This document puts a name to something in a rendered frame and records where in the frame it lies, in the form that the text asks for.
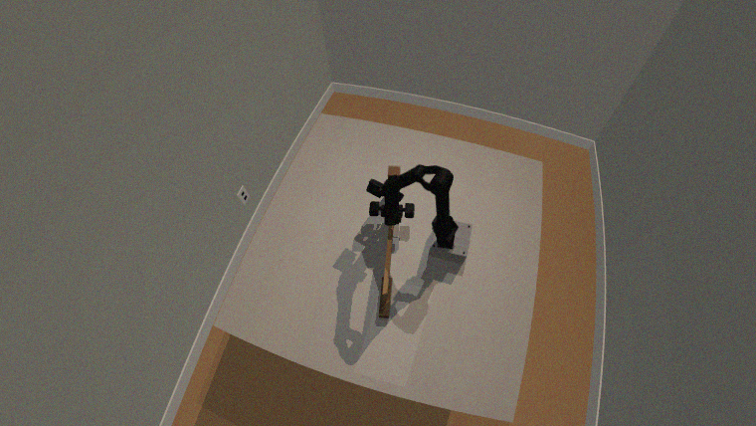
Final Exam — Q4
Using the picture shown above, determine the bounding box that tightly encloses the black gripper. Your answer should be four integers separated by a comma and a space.
369, 201, 415, 218

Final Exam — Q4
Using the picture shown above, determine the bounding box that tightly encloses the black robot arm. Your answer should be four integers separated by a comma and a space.
366, 164, 459, 249

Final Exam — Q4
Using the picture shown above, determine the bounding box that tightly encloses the long brown wooden rail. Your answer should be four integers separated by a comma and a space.
382, 225, 394, 301

